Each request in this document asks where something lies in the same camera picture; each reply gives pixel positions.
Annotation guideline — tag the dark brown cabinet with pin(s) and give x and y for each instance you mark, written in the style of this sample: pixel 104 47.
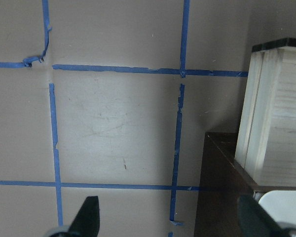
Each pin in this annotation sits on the dark brown cabinet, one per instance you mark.
pixel 222 182

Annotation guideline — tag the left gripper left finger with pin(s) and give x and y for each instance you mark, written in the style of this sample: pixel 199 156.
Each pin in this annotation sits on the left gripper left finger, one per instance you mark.
pixel 87 221

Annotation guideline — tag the wooden drawer with white handle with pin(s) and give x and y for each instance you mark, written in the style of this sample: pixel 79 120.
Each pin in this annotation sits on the wooden drawer with white handle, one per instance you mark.
pixel 266 145

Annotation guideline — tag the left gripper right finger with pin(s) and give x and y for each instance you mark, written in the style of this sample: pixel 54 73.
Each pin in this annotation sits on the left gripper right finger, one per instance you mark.
pixel 254 220

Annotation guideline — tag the cream plastic tray lid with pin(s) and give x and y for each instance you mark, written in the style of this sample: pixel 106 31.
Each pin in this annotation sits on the cream plastic tray lid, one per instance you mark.
pixel 281 206

